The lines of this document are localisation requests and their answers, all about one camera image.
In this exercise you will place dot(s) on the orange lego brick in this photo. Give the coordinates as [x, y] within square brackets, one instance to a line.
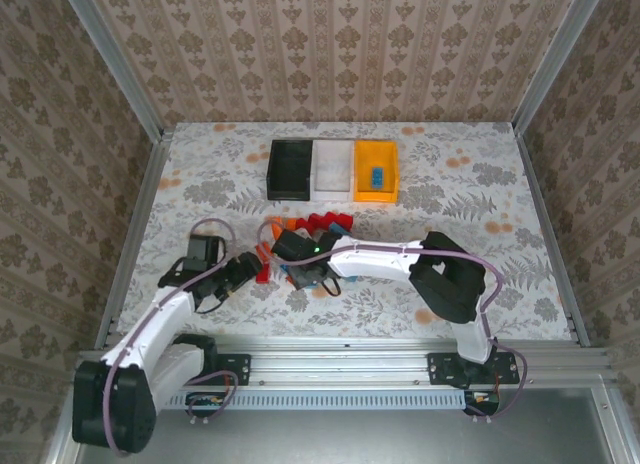
[277, 221]
[265, 249]

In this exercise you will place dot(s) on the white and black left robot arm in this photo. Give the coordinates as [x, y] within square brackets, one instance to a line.
[125, 409]

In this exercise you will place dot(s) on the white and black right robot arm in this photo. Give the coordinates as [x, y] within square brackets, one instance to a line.
[450, 284]

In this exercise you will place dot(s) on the red lego brick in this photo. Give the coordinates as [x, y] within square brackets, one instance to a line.
[344, 219]
[330, 218]
[262, 274]
[316, 219]
[302, 225]

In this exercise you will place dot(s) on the long blue lego brick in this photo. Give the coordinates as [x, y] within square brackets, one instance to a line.
[284, 268]
[377, 177]

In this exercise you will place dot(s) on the white plastic bin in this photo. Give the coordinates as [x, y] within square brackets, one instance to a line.
[332, 169]

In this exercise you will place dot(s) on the black plastic bin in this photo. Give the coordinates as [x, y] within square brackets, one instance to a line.
[289, 169]

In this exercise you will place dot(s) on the orange plastic bin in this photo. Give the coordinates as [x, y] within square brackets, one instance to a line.
[362, 159]

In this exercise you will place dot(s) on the black controller box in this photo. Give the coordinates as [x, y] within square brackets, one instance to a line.
[487, 401]
[200, 403]

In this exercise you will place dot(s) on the floral patterned table cover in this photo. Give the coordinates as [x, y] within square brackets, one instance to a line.
[450, 184]

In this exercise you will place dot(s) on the grey metal sheet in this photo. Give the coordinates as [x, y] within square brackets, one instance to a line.
[350, 439]

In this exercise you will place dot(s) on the aluminium table side rail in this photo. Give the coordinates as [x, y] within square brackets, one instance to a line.
[136, 239]
[551, 239]

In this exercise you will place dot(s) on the aluminium lower frame rail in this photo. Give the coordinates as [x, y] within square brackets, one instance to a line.
[617, 424]
[57, 446]

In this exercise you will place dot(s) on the aluminium frame post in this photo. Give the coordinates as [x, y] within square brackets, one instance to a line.
[114, 59]
[556, 59]

